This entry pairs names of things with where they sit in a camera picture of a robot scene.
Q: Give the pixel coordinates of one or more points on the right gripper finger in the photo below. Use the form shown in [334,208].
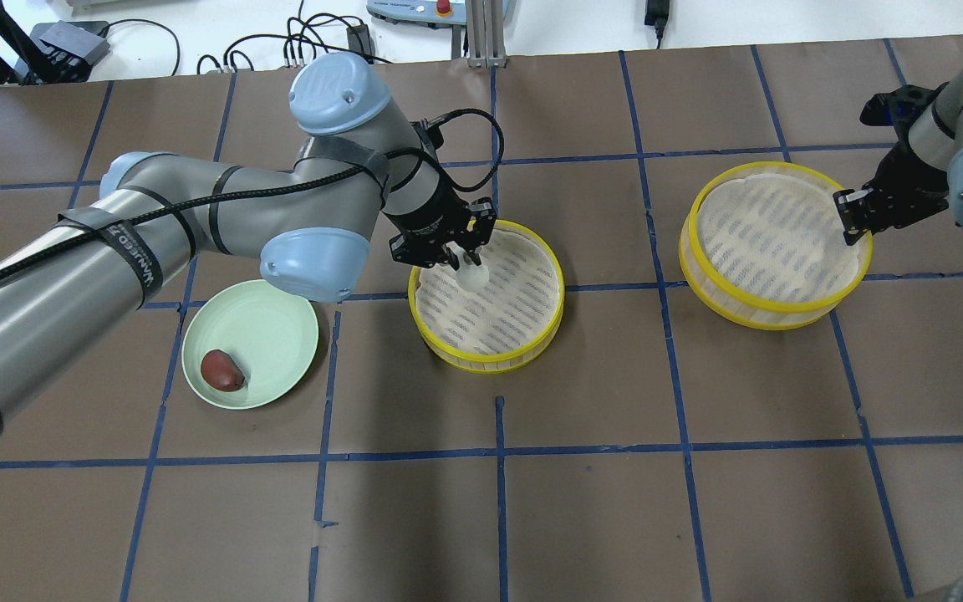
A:
[842,204]

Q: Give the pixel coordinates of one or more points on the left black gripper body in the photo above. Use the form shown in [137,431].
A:
[429,215]

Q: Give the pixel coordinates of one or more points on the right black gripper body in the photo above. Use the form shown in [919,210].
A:
[904,179]

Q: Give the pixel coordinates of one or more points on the white steamed bun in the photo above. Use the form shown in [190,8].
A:
[472,277]

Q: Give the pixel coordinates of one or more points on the yellow steamer basket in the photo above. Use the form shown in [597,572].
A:
[763,246]
[503,324]

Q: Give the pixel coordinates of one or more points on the brown bun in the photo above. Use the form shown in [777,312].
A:
[219,370]

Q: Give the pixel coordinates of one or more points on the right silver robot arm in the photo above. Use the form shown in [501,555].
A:
[937,138]

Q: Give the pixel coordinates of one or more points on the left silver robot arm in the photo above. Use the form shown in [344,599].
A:
[309,229]

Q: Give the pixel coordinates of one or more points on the light green plate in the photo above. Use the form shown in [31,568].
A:
[272,336]

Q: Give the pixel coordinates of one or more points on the blue teach pendant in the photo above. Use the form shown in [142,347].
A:
[431,14]

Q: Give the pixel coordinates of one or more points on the black power adapter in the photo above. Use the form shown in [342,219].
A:
[657,17]

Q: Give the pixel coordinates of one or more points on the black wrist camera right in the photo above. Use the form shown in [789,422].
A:
[901,107]

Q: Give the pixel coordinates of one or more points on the aluminium frame post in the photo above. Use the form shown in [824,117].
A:
[481,39]

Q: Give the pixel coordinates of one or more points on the black camera stand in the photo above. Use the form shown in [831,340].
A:
[52,53]

